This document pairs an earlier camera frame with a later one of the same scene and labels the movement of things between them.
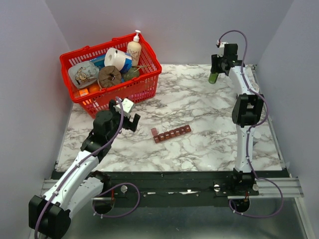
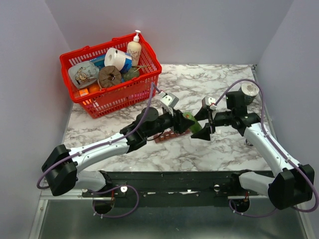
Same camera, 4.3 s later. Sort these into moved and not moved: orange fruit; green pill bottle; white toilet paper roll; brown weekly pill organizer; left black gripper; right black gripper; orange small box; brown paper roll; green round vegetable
Moved: left black gripper; right black gripper; green pill bottle
Not moved: brown paper roll; orange fruit; brown weekly pill organizer; white toilet paper roll; orange small box; green round vegetable
